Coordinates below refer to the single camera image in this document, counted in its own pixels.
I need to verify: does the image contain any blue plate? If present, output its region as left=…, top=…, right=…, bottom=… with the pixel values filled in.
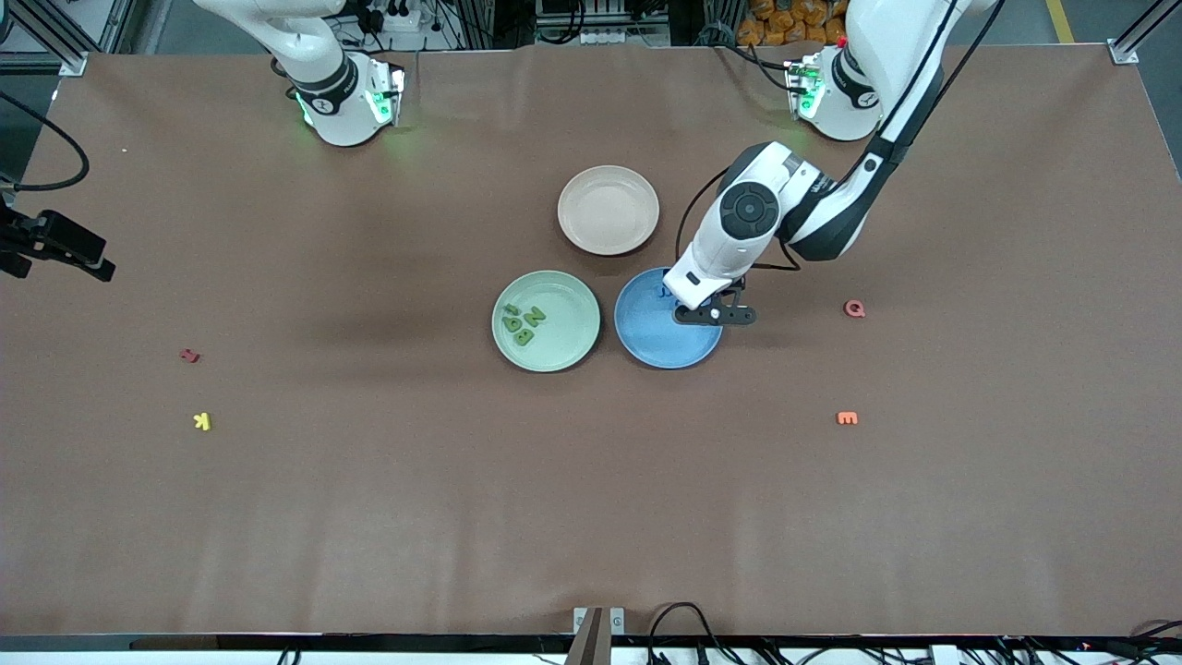
left=614, top=267, right=725, bottom=370

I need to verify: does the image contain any beige plate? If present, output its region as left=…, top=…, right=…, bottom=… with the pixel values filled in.
left=557, top=165, right=661, bottom=257

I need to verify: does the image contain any green plate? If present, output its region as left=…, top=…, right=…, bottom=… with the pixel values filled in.
left=492, top=270, right=602, bottom=374

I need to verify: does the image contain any brown table mat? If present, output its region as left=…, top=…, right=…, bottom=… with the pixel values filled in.
left=0, top=44, right=1182, bottom=638

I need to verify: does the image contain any pile of orange fruit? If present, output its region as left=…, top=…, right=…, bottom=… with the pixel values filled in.
left=739, top=0, right=855, bottom=47

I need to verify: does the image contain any white power strip with plugs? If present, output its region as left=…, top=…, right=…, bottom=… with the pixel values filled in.
left=365, top=0, right=421, bottom=33

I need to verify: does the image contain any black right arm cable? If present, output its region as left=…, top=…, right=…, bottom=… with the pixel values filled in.
left=0, top=91, right=90, bottom=193

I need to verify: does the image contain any aluminium frame strut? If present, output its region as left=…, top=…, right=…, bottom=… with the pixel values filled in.
left=1108, top=0, right=1182, bottom=66
left=0, top=0, right=121, bottom=77

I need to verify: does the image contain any black base cable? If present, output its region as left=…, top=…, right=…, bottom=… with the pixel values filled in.
left=720, top=23, right=797, bottom=93

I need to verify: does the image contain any black looped cable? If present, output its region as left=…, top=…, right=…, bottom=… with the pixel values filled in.
left=646, top=602, right=740, bottom=665

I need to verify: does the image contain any grey metal mounting bracket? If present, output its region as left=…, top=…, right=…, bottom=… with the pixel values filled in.
left=563, top=607, right=627, bottom=665

